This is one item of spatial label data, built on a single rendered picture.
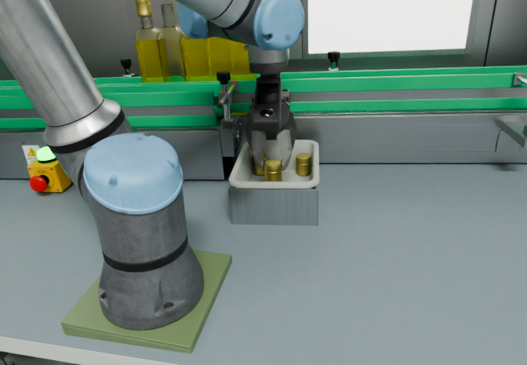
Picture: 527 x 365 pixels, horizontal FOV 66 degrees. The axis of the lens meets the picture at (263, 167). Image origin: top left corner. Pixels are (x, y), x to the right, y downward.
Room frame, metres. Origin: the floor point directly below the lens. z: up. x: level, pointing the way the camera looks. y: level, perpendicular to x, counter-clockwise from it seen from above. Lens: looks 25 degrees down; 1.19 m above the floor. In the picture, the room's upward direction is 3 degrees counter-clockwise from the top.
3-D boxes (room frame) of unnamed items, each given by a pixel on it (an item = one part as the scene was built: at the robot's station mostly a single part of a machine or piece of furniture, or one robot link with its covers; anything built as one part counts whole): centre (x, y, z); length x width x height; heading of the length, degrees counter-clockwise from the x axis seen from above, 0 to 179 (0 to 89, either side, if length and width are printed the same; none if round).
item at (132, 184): (0.48, 0.17, 0.94); 0.13 x 0.12 x 0.14; 35
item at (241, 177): (0.77, -0.03, 0.80); 0.22 x 0.17 x 0.09; 172
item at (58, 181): (0.88, 0.51, 0.79); 0.07 x 0.07 x 0.07; 82
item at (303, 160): (0.85, -0.09, 0.79); 0.04 x 0.04 x 0.04
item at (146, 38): (1.04, 0.26, 0.99); 0.06 x 0.06 x 0.21; 83
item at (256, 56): (0.75, -0.02, 1.06); 0.08 x 0.08 x 0.05
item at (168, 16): (1.03, 0.21, 1.12); 0.03 x 0.03 x 0.05
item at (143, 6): (1.04, 0.26, 1.14); 0.04 x 0.04 x 0.04
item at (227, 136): (0.91, 0.07, 0.85); 0.09 x 0.04 x 0.07; 172
